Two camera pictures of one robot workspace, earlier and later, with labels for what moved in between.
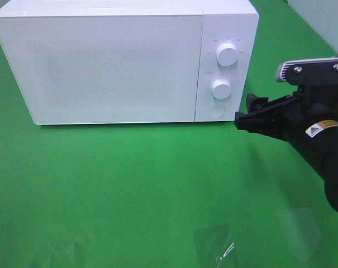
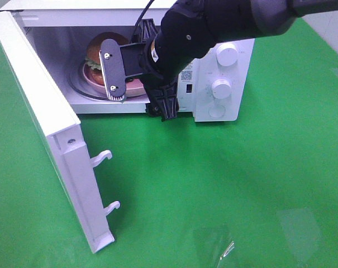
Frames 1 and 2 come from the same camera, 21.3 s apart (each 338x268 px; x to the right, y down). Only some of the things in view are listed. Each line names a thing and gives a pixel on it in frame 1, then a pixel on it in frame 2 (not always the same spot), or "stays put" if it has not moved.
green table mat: x=206 y=195 stays put
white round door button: x=216 y=111 stays put
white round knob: x=227 y=54 stays put
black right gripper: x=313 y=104 -> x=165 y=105
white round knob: x=221 y=89 stays put
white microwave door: x=104 y=68 -> x=60 y=130
